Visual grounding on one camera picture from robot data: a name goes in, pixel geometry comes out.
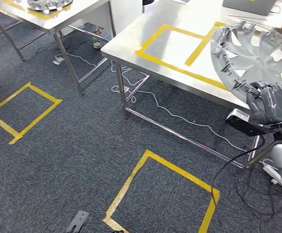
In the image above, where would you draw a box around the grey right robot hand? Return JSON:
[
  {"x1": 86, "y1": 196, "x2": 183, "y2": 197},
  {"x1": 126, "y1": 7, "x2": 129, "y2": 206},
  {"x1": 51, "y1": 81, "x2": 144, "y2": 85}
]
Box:
[{"x1": 246, "y1": 82, "x2": 282, "y2": 125}]

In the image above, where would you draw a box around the grey wheel hubcap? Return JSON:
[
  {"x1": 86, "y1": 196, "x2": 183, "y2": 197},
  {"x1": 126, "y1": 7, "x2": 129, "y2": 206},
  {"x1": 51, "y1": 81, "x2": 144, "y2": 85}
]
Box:
[
  {"x1": 27, "y1": 0, "x2": 74, "y2": 12},
  {"x1": 210, "y1": 20, "x2": 282, "y2": 103}
]

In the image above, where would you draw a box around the steel workbench table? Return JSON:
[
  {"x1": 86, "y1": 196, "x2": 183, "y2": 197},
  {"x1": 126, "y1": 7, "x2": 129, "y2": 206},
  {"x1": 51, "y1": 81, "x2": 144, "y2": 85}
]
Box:
[{"x1": 101, "y1": 0, "x2": 282, "y2": 170}]

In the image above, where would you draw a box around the white table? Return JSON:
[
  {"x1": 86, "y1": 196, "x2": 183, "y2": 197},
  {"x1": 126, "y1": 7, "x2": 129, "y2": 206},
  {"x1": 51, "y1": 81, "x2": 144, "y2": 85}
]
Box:
[{"x1": 220, "y1": 0, "x2": 282, "y2": 30}]

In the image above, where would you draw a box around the white partition panel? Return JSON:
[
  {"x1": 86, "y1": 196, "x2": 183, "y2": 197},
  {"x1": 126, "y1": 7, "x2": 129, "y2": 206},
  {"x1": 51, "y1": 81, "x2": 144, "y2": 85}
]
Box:
[{"x1": 61, "y1": 0, "x2": 144, "y2": 36}]

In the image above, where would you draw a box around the brown shoe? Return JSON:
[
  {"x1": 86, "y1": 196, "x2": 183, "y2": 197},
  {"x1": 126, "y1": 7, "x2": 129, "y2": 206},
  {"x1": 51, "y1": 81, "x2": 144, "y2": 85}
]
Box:
[{"x1": 92, "y1": 26, "x2": 105, "y2": 36}]

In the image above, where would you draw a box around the white power strip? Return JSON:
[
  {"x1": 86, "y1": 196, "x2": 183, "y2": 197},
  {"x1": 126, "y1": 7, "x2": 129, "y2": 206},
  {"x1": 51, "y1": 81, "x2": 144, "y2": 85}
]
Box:
[{"x1": 52, "y1": 55, "x2": 65, "y2": 66}]

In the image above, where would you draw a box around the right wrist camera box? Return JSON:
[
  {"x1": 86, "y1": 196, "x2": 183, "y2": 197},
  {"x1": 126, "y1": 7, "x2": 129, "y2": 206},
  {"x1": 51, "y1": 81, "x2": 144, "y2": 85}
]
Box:
[{"x1": 225, "y1": 108, "x2": 281, "y2": 137}]

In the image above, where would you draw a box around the black floor cable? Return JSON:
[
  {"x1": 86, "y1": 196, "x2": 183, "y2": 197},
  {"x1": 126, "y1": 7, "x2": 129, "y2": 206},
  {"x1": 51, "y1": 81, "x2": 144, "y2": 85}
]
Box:
[{"x1": 235, "y1": 166, "x2": 282, "y2": 223}]

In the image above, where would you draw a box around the white floor cable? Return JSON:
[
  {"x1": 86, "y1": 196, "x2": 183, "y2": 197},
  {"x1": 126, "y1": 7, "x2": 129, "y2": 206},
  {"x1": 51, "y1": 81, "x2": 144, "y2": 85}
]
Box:
[
  {"x1": 35, "y1": 41, "x2": 97, "y2": 68},
  {"x1": 110, "y1": 60, "x2": 249, "y2": 152}
]

